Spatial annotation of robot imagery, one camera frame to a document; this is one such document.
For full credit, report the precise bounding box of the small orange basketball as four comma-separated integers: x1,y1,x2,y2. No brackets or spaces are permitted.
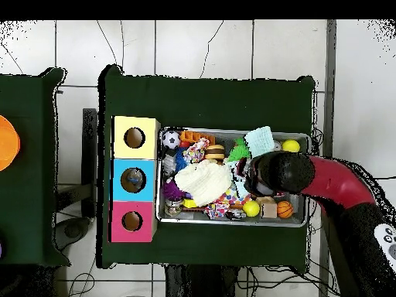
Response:
276,200,295,220

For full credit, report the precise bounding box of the orange plastic toy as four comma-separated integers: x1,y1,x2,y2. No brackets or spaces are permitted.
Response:
179,130,217,147

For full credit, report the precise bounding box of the pale wooden block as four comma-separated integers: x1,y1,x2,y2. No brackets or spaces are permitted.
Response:
256,196,278,220

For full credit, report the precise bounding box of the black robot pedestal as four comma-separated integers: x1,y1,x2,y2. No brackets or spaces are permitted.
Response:
163,265,248,297

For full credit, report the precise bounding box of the clear plastic packet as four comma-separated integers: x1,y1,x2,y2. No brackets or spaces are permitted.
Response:
126,169,146,190

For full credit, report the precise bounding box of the small green spiky ball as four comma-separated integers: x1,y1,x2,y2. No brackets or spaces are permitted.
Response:
227,138,251,164

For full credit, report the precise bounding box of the wooden box with three holes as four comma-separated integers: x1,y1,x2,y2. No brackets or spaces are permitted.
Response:
109,114,162,244

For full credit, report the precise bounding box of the yellow ball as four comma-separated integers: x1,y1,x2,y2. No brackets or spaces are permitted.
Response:
242,200,261,218
282,138,302,155

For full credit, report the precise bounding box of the black and white soccer ball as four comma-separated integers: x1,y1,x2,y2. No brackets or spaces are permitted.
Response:
161,130,182,152

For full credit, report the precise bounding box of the orange plastic bowl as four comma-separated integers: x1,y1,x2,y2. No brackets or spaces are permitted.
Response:
0,114,22,172

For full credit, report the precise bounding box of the toy burger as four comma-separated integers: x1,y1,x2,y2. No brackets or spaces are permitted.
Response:
204,144,227,162

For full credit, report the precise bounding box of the cream yellow cloth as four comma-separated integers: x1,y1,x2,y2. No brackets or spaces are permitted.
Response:
173,159,234,208

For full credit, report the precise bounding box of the black stand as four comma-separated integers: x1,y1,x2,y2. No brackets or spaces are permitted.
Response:
54,108,99,248

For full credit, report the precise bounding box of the clear shallow bin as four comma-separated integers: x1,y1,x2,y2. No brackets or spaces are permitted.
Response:
156,127,313,229

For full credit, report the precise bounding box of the mint green cloth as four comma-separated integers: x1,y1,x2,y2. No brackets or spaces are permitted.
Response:
234,126,276,200

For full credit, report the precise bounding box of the colourful dotted packet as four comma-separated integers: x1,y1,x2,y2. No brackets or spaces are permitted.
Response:
183,137,211,165

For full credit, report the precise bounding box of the dark green table cloth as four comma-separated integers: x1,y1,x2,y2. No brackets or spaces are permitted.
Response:
0,67,68,268
97,64,316,273

